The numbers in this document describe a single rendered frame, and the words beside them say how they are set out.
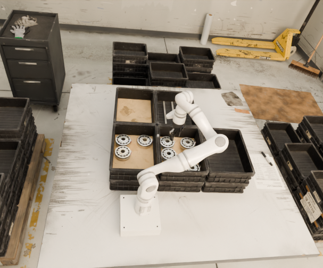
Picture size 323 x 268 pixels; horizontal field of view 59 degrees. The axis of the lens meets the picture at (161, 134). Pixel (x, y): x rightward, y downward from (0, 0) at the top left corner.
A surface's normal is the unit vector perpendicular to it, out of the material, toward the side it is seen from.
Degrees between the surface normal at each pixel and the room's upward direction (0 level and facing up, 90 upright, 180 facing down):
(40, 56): 90
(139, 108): 0
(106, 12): 90
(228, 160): 0
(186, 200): 0
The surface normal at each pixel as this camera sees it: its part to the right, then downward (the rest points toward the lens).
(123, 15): 0.11, 0.72
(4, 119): 0.13, -0.69
